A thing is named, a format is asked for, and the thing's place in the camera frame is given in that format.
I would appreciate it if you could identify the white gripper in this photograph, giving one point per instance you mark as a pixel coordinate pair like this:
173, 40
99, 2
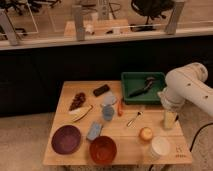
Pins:
169, 119

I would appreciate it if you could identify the black dish brush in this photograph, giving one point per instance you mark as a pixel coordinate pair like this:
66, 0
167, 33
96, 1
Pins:
148, 83

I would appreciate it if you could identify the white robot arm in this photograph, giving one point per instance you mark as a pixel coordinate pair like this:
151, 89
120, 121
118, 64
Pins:
185, 83

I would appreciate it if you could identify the white paper cup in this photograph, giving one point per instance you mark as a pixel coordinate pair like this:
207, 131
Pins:
159, 147

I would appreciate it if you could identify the metal spoon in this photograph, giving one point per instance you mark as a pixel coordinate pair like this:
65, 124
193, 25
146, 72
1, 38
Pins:
133, 119

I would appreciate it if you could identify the orange carrot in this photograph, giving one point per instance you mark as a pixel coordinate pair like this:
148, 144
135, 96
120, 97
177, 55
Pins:
119, 108

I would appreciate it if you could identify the green plastic tray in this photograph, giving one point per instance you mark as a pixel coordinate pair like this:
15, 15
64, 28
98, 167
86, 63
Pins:
132, 81

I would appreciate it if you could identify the black rectangular block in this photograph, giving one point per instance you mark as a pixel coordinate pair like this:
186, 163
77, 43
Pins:
101, 90

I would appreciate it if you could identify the red bowl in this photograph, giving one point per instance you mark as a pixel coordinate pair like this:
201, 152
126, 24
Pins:
103, 150

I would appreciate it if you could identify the wooden table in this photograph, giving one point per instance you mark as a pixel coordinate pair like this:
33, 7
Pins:
130, 149

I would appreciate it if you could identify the brown grape bunch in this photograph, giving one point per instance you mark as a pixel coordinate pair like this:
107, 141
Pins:
78, 101

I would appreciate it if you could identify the purple bowl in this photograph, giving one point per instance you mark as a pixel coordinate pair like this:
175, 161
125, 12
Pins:
66, 140

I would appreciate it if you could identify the black office chair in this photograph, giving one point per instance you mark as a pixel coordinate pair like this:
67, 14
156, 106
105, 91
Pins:
152, 8

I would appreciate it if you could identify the wooden background bench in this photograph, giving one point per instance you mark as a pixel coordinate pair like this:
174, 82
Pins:
99, 27

